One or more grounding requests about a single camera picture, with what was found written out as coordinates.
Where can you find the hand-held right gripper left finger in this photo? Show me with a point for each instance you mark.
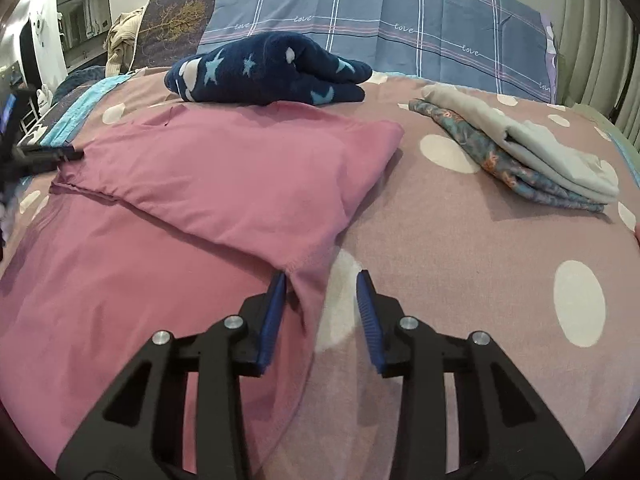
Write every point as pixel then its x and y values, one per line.
pixel 272 320

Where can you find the navy star print blanket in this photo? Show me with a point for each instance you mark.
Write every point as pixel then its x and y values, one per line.
pixel 260 70

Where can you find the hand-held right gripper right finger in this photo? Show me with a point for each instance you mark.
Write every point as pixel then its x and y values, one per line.
pixel 369 315

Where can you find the grey curtain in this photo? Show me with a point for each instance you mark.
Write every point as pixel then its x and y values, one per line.
pixel 600 35

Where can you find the beige clothes pile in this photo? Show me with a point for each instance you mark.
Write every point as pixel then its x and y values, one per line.
pixel 122 37

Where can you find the pink shirt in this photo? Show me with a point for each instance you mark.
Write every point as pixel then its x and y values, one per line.
pixel 225 185

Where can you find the blue striped blanket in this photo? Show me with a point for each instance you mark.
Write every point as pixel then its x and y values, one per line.
pixel 65 120

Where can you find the folded floral garment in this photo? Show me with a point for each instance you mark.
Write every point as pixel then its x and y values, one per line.
pixel 475 147

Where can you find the folded grey garment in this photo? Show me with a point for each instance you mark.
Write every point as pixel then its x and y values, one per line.
pixel 540 150

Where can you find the white open wardrobe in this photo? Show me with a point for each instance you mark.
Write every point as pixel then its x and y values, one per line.
pixel 82 15

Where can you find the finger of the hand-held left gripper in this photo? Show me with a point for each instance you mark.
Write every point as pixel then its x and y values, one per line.
pixel 50 156

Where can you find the dark tree print pillow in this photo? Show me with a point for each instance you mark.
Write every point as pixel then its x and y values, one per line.
pixel 175 20

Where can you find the polka dot bedsheet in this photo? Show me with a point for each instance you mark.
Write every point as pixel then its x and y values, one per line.
pixel 450 270

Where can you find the blue plaid pillow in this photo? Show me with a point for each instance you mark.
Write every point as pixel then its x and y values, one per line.
pixel 400 10

